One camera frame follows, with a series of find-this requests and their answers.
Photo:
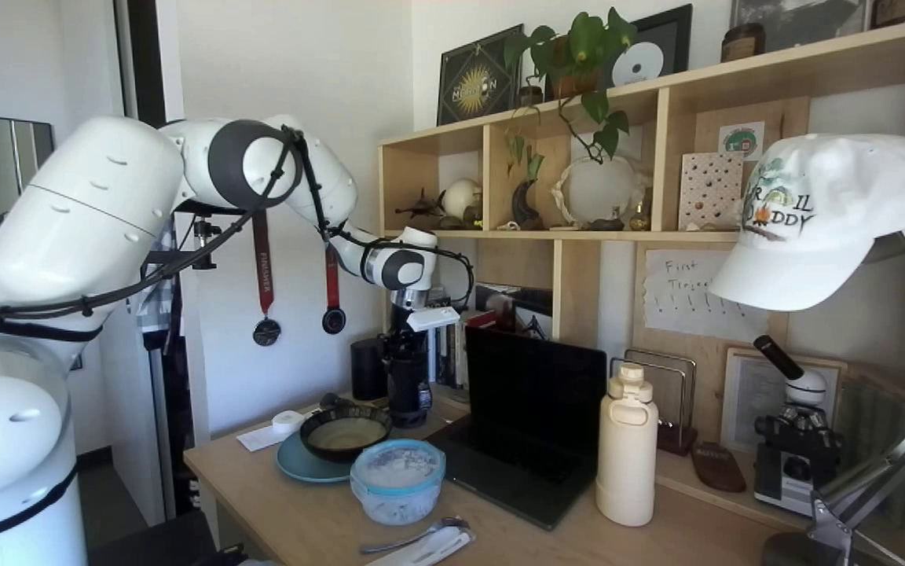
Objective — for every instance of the white round shell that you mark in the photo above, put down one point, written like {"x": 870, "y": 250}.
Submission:
{"x": 460, "y": 201}

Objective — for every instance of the white looped sculpture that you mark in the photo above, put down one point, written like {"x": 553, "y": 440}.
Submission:
{"x": 599, "y": 193}

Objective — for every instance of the pale sketch paper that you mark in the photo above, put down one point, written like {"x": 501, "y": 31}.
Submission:
{"x": 691, "y": 293}

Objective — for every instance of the wooden shelf unit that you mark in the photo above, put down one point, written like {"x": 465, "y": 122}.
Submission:
{"x": 660, "y": 114}

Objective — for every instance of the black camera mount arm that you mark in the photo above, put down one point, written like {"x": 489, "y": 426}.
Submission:
{"x": 191, "y": 258}

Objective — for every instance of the black framed yellow artwork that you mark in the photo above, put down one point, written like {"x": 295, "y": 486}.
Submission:
{"x": 474, "y": 82}

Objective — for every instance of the small dark jar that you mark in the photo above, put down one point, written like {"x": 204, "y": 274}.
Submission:
{"x": 743, "y": 41}

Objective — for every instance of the brown driftwood piece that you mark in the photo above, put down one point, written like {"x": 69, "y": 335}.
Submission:
{"x": 420, "y": 208}

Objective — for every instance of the teal plate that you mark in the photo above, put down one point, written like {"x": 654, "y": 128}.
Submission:
{"x": 299, "y": 468}

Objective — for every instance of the grey tripod stand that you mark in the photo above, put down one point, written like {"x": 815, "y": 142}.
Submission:
{"x": 165, "y": 399}

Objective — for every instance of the black white box set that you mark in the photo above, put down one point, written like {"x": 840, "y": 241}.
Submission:
{"x": 520, "y": 304}

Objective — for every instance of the grey landscape picture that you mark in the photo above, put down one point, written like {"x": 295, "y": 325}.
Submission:
{"x": 798, "y": 20}

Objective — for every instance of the green trailing pothos plant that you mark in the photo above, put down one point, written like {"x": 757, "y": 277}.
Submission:
{"x": 582, "y": 50}

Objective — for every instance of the red book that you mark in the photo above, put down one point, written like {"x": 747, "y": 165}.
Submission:
{"x": 478, "y": 322}

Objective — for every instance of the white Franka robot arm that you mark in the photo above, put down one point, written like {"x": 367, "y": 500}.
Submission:
{"x": 87, "y": 208}

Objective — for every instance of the black framed white disc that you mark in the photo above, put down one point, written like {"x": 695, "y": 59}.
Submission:
{"x": 646, "y": 53}

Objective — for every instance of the green print card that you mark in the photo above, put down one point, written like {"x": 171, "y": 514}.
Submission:
{"x": 740, "y": 140}

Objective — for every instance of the white baseball cap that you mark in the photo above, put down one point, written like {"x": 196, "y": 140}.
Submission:
{"x": 840, "y": 208}

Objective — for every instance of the wrapped plastic cutlery pack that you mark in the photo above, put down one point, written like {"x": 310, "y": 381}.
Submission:
{"x": 426, "y": 544}

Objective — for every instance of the black laptop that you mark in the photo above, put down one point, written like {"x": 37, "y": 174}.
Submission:
{"x": 533, "y": 399}

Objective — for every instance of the black bowl with food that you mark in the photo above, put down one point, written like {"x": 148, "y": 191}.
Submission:
{"x": 347, "y": 431}

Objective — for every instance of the cream insulated water bottle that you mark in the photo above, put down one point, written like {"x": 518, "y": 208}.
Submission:
{"x": 628, "y": 452}

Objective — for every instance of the metal desk lamp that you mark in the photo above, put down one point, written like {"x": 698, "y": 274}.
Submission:
{"x": 881, "y": 473}

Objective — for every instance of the upright dark book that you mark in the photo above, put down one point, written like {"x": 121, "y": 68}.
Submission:
{"x": 449, "y": 358}

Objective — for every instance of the clear acrylic stand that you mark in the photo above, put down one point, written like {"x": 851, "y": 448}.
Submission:
{"x": 675, "y": 388}

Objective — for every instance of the dark navy cup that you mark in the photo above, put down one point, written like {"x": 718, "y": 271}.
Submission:
{"x": 411, "y": 407}

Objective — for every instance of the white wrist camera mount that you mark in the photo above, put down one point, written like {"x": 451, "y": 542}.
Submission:
{"x": 436, "y": 318}

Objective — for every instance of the brown leather pouch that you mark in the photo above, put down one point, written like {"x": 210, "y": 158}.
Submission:
{"x": 718, "y": 468}

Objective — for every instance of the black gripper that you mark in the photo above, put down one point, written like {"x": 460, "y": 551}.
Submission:
{"x": 407, "y": 332}

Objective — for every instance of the black white microscope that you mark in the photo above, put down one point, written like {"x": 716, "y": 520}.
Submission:
{"x": 792, "y": 452}

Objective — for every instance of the white paper napkin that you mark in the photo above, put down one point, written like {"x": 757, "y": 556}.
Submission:
{"x": 260, "y": 434}

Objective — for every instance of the red ribbon medal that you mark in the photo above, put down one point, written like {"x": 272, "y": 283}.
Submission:
{"x": 335, "y": 293}
{"x": 261, "y": 271}

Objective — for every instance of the dotted pink card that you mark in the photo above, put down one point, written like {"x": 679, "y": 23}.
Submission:
{"x": 707, "y": 193}

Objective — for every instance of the small plant black vase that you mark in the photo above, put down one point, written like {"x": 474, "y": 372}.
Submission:
{"x": 523, "y": 201}

